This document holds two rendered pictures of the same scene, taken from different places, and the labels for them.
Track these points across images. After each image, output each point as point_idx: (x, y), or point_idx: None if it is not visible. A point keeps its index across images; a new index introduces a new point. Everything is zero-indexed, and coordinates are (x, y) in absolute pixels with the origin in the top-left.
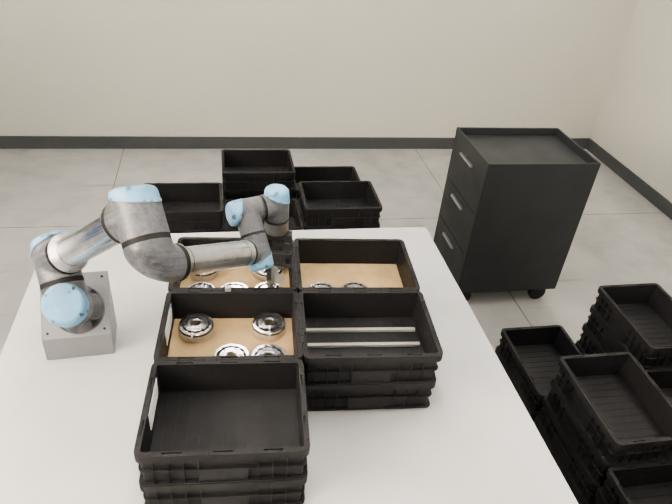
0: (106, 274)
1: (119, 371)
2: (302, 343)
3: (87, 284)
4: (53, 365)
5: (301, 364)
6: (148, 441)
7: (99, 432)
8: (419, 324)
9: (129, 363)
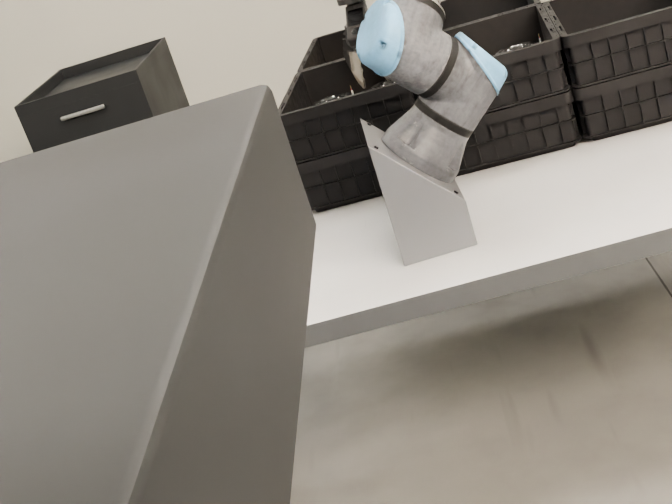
0: (365, 121)
1: (499, 193)
2: (516, 9)
3: (380, 136)
4: (488, 236)
5: (551, 0)
6: (670, 41)
7: (618, 165)
8: (456, 24)
9: (481, 193)
